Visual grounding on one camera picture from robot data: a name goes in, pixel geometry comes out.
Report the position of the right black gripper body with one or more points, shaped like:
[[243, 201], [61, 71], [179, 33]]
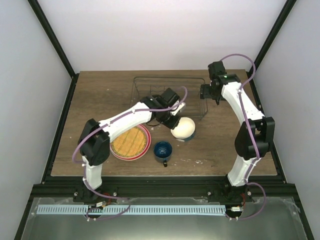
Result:
[[211, 93]]

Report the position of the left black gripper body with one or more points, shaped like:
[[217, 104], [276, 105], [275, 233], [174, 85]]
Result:
[[169, 123]]

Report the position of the black wire dish rack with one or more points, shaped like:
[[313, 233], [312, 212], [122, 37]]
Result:
[[196, 108]]

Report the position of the white bowl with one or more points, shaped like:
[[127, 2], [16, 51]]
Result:
[[185, 130]]

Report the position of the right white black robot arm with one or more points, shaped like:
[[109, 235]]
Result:
[[256, 133]]

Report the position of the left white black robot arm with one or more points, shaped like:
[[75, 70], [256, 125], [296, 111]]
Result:
[[94, 142]]

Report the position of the dark blue mug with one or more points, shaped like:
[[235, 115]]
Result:
[[162, 151]]

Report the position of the pink red plate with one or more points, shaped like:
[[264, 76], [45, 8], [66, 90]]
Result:
[[145, 149]]

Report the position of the orange woven plate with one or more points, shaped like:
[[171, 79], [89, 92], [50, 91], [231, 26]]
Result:
[[130, 143]]

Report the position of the light blue slotted strip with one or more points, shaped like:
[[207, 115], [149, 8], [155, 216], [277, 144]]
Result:
[[112, 210]]

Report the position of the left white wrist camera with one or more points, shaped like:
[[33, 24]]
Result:
[[178, 109]]

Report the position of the black aluminium frame rail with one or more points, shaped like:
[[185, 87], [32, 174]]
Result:
[[215, 188]]

